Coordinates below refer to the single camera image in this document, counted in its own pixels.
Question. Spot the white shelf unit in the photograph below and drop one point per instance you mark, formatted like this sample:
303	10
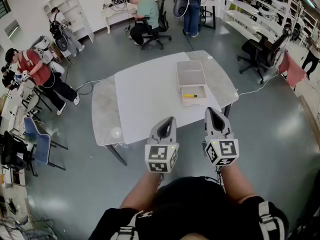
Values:
82	26

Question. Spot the person's right forearm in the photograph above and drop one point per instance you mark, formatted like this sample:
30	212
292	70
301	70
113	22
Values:
235	184

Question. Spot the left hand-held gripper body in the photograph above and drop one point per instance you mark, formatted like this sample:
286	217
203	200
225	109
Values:
160	156

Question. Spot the grey shell backpack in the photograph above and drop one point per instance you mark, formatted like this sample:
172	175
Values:
180	7
61	44

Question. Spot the pink cloth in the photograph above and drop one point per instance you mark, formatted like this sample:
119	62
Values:
292	71

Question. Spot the white shelving rack with items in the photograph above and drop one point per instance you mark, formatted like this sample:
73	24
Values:
250	16

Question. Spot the white table mat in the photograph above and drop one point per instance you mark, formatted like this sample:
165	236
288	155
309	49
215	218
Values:
150	96

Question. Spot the person's left forearm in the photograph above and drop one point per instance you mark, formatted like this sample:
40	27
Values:
140	191

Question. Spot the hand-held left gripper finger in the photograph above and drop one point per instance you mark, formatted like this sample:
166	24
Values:
155	131
170	139

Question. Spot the black office chair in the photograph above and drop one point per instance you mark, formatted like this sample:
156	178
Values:
162	19
260	51

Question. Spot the blue plastic chair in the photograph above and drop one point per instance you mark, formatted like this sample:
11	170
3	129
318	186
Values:
41	144

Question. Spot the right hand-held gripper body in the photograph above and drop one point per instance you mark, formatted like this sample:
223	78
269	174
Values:
223	149

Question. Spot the person's black shirt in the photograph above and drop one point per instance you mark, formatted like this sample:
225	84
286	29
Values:
195	204

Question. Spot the white backpack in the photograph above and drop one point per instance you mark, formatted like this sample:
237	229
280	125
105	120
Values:
41	55

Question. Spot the white vanity desk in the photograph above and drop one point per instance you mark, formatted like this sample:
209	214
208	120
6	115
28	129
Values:
112	12

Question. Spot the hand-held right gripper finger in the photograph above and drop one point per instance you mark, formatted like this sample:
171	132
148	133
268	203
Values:
227	125
207	126

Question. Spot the black table leg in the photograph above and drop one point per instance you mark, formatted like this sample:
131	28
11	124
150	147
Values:
117	155
227	110

